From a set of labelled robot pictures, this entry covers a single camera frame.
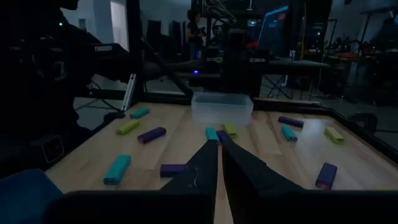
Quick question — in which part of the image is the black camera box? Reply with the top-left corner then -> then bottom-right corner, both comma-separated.
40,134 -> 65,164

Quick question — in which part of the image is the computer monitor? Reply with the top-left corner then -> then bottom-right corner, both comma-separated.
257,5 -> 290,54

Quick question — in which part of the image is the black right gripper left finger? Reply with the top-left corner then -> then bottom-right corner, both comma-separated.
160,139 -> 219,195

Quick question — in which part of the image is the white metal bar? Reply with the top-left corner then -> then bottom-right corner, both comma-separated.
121,73 -> 137,112

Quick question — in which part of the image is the green foam block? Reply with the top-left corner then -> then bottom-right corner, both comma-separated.
223,121 -> 239,139
325,126 -> 345,144
116,119 -> 141,136

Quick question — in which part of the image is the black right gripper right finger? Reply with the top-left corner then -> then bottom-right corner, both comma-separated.
221,139 -> 305,192

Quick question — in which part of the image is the purple foam block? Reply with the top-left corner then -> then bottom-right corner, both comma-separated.
315,162 -> 338,191
277,116 -> 305,129
137,126 -> 167,144
216,130 -> 233,144

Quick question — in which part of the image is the purple block with pig face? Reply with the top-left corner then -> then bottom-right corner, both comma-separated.
159,163 -> 188,179

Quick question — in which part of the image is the black background table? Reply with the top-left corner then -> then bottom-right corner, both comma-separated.
261,58 -> 331,100

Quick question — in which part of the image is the blue plastic bin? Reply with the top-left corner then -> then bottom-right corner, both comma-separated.
0,169 -> 65,224

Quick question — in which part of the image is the clear plastic bin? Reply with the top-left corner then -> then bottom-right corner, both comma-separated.
190,91 -> 254,126

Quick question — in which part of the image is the teal foam block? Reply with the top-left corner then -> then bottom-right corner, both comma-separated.
280,124 -> 299,143
205,126 -> 220,142
129,107 -> 150,120
103,154 -> 132,186

